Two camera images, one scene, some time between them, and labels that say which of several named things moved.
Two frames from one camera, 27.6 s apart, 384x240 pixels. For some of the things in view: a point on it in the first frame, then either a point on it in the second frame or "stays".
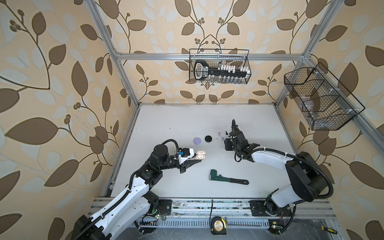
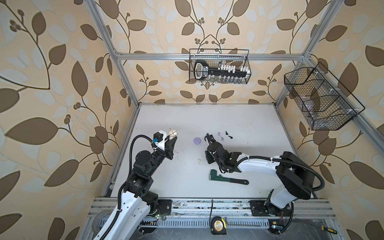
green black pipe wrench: (213, 176) stays
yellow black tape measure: (218, 226) stays
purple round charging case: (197, 140) stays
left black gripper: (185, 167) → (168, 149)
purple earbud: (222, 139) stays
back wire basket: (221, 66) stays
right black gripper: (227, 142) → (208, 159)
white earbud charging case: (200, 155) → (172, 133)
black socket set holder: (202, 71) stays
